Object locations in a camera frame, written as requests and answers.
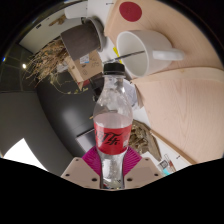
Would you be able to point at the white plastic chair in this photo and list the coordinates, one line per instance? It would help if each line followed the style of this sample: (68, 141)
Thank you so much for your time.
(76, 10)

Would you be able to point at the colourful book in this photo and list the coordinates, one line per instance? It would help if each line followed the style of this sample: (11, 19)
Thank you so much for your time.
(166, 172)

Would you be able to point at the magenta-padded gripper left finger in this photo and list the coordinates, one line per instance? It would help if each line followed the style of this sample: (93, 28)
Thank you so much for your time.
(83, 173)

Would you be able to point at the metal spoon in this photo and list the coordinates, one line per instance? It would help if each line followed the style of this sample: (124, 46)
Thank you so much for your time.
(128, 55)

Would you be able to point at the flat round red coaster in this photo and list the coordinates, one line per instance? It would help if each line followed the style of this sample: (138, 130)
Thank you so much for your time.
(130, 11)

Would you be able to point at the long white ceiling light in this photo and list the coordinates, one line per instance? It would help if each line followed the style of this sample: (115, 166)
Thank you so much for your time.
(23, 155)

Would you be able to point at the wooden figure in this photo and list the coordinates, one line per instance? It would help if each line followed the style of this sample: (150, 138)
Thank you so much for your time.
(58, 20)

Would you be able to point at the yellow tag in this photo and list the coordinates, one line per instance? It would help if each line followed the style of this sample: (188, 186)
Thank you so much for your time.
(115, 53)

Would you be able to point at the round ceiling spotlight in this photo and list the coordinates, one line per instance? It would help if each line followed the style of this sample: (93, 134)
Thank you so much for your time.
(24, 66)

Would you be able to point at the grey plant saucer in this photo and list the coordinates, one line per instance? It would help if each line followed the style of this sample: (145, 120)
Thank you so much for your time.
(99, 31)

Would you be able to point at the brown cardboard box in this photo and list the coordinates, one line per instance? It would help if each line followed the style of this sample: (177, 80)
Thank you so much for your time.
(86, 66)

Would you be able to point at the white ceramic mug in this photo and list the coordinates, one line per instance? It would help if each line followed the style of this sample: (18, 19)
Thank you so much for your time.
(156, 43)

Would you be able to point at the small ink jar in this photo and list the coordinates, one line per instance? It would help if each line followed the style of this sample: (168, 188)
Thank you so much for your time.
(163, 164)

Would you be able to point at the folded newspaper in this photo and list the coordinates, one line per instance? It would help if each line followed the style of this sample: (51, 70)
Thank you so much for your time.
(134, 95)

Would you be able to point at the clear red-label drink bottle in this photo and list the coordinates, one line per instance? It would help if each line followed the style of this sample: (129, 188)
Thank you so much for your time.
(112, 136)

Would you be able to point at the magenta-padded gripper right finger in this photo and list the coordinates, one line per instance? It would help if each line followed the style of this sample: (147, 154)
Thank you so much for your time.
(141, 171)

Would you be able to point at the dried plant in grey pot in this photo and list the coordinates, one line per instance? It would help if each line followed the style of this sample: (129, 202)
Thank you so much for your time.
(80, 40)

